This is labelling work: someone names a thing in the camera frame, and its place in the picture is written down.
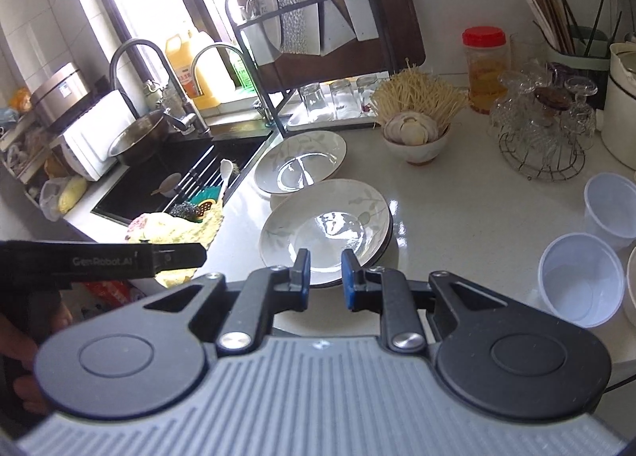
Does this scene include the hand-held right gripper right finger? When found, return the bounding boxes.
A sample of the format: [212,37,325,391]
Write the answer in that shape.
[341,249,514,354]

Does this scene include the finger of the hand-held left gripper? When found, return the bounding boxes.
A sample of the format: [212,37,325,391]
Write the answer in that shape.
[151,243,207,272]

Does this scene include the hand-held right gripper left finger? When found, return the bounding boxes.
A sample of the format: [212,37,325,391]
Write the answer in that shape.
[143,247,312,355]

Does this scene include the leaf pattern plate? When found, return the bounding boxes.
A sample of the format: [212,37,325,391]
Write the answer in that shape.
[254,131,347,195]
[259,179,391,285]

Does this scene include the white bowl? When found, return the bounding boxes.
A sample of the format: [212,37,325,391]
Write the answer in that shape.
[625,246,636,328]

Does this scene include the person's left hand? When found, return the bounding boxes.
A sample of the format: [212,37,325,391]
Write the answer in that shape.
[0,304,75,418]

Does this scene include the yellow dish cloth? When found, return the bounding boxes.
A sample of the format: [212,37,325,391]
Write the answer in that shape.
[126,199,225,289]

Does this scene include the colourful scrubbing sponge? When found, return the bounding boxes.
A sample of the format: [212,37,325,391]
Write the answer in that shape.
[170,187,223,224]

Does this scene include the dark rimmed plate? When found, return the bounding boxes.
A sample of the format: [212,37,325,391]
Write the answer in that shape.
[343,203,395,288]

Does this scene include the plastic bag with yellow food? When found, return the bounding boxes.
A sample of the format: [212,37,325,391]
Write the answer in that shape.
[39,175,89,222]

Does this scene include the black kitchen sink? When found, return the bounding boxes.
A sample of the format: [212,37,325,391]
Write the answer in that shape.
[91,128,275,227]

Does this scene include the black sink drain rack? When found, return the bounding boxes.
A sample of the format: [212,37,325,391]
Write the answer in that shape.
[169,144,220,205]

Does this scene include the white ceramic spoon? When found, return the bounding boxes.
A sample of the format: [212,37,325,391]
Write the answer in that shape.
[217,158,236,195]

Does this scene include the stainless steel bowl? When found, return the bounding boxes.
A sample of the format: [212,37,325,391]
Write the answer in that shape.
[108,111,171,167]

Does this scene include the white plastic cutting board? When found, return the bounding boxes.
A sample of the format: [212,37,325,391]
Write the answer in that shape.
[62,91,138,182]

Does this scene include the ceramic bowl with garlic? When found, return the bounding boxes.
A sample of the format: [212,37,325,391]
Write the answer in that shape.
[382,111,451,165]

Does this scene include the silver rice cooker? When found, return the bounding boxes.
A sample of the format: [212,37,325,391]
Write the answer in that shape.
[30,63,96,132]

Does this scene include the black dish rack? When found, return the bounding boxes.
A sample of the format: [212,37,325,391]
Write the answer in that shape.
[225,0,399,140]

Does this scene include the clear glass tumbler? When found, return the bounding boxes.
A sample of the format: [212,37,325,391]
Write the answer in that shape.
[356,75,379,112]
[328,79,354,115]
[299,83,327,122]

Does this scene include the yellow detergent bottle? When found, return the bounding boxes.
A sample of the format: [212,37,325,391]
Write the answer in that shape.
[165,29,223,110]

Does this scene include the green bottle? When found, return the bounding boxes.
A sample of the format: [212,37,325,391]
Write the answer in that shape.
[231,46,260,92]

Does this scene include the bundle of dried noodles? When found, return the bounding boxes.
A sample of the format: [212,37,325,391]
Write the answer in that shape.
[370,59,471,131]

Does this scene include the steel kitchen faucet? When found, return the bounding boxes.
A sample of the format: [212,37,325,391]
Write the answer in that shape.
[190,43,272,120]
[109,38,210,135]

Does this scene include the crystal drinking glass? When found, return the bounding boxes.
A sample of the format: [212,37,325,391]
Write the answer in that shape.
[489,71,531,140]
[561,76,598,149]
[521,113,563,165]
[519,60,553,89]

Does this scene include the red lidded glass jar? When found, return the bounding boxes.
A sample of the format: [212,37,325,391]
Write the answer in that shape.
[462,26,510,115]

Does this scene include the brown cutting board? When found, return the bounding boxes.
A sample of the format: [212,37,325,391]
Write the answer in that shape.
[257,0,427,95]

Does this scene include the white cutlery holder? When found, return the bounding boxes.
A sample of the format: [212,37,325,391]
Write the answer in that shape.
[318,0,379,56]

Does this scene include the green utensil holder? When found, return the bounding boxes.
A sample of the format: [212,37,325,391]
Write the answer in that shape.
[545,26,613,85]

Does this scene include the white cooking pot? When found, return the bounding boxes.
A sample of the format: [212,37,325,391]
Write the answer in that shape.
[600,42,636,172]

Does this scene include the bundle of chopsticks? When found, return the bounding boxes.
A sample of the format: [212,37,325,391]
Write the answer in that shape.
[523,0,578,56]

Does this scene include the wire glass rack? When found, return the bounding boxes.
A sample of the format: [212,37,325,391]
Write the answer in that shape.
[499,131,586,183]

